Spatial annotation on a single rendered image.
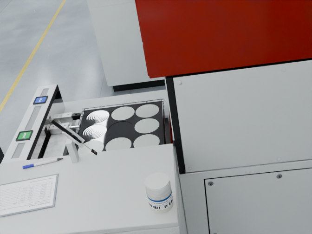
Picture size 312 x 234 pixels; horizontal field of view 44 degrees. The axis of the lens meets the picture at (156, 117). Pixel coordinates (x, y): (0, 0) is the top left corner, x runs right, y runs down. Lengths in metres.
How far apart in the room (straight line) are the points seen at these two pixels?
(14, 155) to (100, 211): 0.49
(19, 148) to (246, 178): 0.85
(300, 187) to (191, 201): 0.41
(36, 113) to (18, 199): 0.52
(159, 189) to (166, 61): 0.38
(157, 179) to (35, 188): 0.43
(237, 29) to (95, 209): 0.66
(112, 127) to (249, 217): 0.66
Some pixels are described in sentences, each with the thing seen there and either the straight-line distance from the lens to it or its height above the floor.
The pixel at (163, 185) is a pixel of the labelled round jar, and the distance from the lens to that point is 1.06.
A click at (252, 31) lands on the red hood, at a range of 1.17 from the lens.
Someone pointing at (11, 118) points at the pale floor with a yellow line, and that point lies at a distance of 3.75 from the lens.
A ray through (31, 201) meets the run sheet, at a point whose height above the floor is 0.97.
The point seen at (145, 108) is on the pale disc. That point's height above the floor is 0.90.
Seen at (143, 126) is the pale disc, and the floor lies 0.90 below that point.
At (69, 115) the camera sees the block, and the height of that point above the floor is 0.91.
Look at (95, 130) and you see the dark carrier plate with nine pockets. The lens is 1.60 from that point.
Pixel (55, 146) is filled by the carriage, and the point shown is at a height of 0.88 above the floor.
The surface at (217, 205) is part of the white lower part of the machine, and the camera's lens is 1.57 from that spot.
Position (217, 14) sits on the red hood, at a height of 1.40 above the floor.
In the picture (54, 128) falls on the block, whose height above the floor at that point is 0.91.
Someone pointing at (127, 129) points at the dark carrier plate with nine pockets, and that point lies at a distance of 1.56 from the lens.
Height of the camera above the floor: 1.80
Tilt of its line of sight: 34 degrees down
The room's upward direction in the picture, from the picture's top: 10 degrees counter-clockwise
